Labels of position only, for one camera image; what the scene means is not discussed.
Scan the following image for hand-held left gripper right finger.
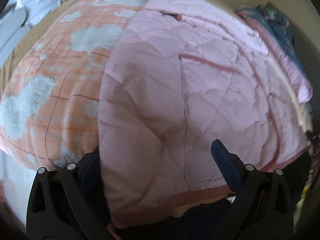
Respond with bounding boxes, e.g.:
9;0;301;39
211;139;293;240

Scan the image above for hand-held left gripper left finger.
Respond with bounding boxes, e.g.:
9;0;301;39
27;152;110;240

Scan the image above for pink quilted blanket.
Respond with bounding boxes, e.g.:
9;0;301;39
97;0;312;229

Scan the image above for person's dark trousers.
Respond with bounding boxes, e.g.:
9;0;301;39
172;199;234;240

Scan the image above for yellow patterned cloth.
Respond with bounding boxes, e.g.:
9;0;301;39
306;140;319;193

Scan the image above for orange plaid flower blanket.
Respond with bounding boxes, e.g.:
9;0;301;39
0;0;157;174

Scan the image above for blue floral duvet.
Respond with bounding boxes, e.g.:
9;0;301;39
236;2;314;103

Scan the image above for bed with beige sheet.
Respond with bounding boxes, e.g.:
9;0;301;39
0;0;313;135

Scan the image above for white drawer chest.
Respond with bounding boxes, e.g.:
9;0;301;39
21;0;62;28

